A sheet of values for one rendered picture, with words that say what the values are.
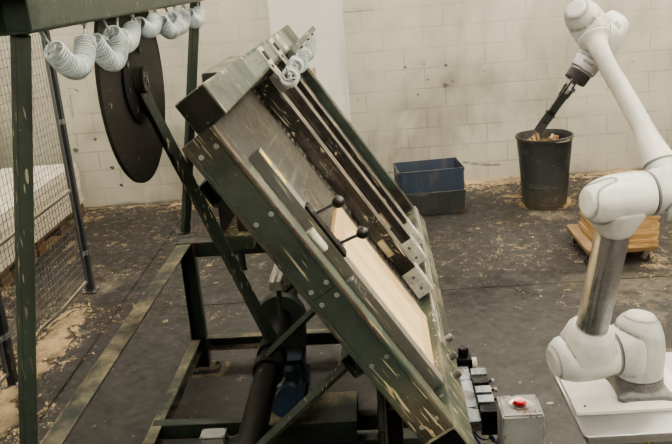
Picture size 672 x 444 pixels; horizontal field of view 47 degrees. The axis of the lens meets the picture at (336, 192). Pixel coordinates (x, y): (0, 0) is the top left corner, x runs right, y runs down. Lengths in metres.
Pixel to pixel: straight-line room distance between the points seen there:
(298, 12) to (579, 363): 4.39
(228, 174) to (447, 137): 6.02
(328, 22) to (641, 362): 4.32
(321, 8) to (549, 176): 2.47
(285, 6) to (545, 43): 2.83
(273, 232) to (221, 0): 5.90
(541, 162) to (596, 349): 4.53
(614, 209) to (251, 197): 1.00
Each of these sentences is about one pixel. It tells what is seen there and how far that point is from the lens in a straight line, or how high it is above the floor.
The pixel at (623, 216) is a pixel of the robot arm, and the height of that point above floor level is 1.47.
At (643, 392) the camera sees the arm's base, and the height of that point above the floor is 0.79.
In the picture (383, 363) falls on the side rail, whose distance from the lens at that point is 2.25.
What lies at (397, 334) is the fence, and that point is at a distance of 2.49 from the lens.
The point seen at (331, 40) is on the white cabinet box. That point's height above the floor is 1.66.
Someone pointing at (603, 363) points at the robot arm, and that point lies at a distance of 2.66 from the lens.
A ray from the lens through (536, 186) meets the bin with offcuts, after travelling 7.12.
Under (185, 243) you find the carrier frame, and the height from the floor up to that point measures 0.79.
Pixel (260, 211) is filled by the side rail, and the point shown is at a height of 1.59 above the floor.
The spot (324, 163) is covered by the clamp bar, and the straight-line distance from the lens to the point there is 3.03.
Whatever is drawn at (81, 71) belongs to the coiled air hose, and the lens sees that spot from 2.36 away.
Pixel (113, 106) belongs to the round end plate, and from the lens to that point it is 2.86.
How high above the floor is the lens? 2.19
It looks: 16 degrees down
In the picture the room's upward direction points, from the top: 5 degrees counter-clockwise
